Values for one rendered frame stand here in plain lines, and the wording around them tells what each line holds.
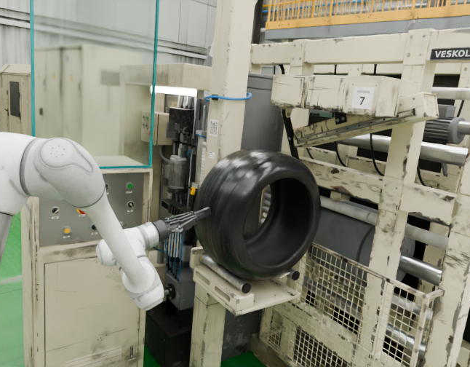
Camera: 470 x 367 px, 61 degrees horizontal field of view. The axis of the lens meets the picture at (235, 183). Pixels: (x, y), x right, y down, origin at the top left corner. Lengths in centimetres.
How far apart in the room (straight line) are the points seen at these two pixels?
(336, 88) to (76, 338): 171
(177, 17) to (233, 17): 1065
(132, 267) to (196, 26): 1190
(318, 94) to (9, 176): 124
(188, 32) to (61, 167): 1192
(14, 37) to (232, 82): 888
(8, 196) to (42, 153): 13
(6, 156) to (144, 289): 61
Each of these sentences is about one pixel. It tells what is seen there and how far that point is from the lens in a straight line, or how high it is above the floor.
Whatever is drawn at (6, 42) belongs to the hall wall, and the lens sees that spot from 1044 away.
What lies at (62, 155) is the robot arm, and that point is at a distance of 88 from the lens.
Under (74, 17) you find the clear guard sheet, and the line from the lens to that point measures 196.
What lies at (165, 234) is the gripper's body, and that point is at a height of 116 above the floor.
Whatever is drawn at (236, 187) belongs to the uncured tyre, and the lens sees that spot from 153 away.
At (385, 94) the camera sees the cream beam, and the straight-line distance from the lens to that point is 162.
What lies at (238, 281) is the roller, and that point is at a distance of 171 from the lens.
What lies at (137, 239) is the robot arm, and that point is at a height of 115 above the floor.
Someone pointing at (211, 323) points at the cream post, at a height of 51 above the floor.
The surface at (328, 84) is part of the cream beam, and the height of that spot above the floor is 175.
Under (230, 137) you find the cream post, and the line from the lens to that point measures 189.
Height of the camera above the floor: 166
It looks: 12 degrees down
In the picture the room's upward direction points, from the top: 5 degrees clockwise
